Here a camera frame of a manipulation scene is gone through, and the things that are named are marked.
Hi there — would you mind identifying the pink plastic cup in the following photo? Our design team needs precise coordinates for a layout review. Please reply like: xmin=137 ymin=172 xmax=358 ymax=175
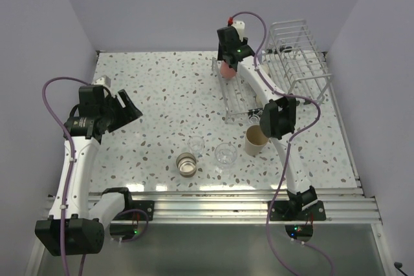
xmin=220 ymin=61 xmax=237 ymax=79

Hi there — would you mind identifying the steel cup with cork band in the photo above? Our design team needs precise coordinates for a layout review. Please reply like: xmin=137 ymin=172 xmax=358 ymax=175
xmin=261 ymin=65 xmax=270 ymax=75

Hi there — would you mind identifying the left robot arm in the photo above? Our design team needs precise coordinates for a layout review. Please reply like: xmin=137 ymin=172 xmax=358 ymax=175
xmin=35 ymin=85 xmax=142 ymax=257

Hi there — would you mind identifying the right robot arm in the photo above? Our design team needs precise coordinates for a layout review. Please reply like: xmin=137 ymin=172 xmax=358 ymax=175
xmin=217 ymin=26 xmax=318 ymax=220

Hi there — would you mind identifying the small clear glass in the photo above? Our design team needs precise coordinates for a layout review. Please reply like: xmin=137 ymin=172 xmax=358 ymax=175
xmin=188 ymin=136 xmax=204 ymax=158

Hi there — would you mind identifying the beige plastic cup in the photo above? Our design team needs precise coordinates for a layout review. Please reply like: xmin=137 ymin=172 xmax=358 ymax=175
xmin=245 ymin=125 xmax=269 ymax=156

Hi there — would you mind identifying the large clear glass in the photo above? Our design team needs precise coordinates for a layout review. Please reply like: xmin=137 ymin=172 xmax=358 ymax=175
xmin=214 ymin=142 xmax=237 ymax=173

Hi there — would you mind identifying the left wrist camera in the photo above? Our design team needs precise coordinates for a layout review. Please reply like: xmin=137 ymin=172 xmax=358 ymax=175
xmin=93 ymin=76 xmax=111 ymax=89

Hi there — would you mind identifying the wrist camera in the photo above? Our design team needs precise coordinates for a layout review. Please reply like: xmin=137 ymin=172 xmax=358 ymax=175
xmin=228 ymin=17 xmax=245 ymax=41
xmin=93 ymin=76 xmax=111 ymax=89

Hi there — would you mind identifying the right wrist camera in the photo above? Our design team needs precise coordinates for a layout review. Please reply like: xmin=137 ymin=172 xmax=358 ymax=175
xmin=228 ymin=17 xmax=245 ymax=41

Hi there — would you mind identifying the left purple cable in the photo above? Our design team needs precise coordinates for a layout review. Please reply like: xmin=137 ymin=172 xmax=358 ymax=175
xmin=41 ymin=77 xmax=94 ymax=276

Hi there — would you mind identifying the white wire dish rack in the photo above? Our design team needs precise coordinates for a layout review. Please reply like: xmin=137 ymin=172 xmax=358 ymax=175
xmin=212 ymin=19 xmax=332 ymax=123

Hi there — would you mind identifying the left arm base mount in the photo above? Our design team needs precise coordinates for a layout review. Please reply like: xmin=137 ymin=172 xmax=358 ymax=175
xmin=109 ymin=200 xmax=155 ymax=244

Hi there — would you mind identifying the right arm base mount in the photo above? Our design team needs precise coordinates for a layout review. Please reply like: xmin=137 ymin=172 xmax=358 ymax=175
xmin=268 ymin=200 xmax=327 ymax=242

